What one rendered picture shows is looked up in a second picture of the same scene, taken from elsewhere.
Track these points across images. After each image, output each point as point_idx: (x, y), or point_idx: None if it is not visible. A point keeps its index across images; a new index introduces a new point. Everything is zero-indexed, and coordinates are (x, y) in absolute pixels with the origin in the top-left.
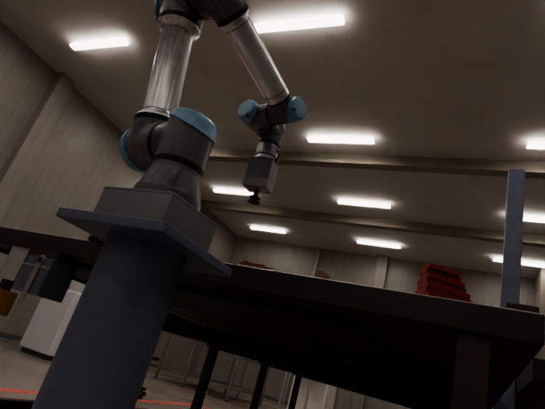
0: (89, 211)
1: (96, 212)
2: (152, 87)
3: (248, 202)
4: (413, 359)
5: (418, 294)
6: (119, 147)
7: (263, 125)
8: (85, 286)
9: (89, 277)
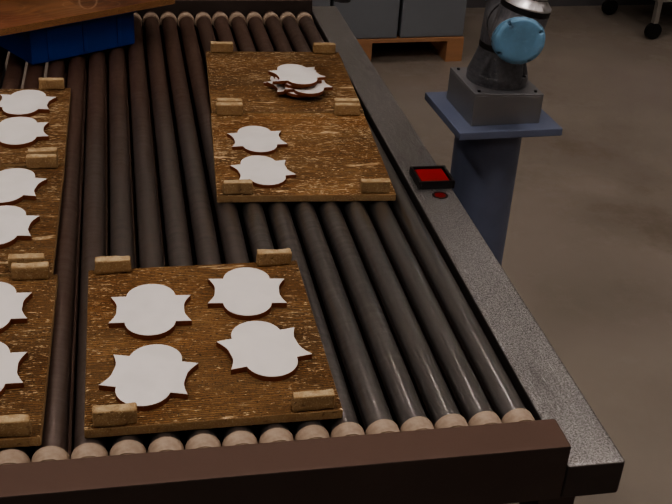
0: (548, 115)
1: (545, 112)
2: None
3: (341, 2)
4: None
5: (350, 29)
6: (540, 52)
7: None
8: (517, 163)
9: (518, 156)
